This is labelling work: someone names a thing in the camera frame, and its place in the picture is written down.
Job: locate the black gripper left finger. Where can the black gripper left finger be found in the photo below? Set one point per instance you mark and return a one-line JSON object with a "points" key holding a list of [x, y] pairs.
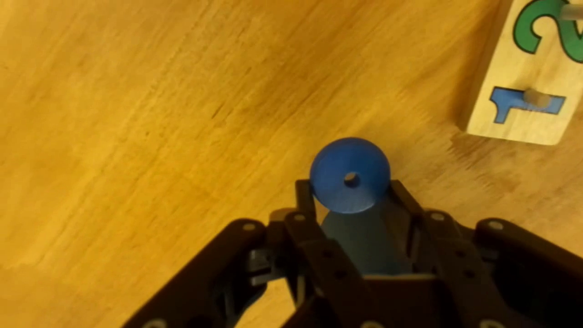
{"points": [[243, 280]]}

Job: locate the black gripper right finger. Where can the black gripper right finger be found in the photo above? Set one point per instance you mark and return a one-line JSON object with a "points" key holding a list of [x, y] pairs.
{"points": [[498, 274]]}

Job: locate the blue disk with hole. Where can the blue disk with hole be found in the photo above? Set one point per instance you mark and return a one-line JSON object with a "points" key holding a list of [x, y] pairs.
{"points": [[340, 165]]}

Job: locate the wooden number peg board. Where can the wooden number peg board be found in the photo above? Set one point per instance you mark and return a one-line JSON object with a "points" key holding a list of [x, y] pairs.
{"points": [[522, 74]]}

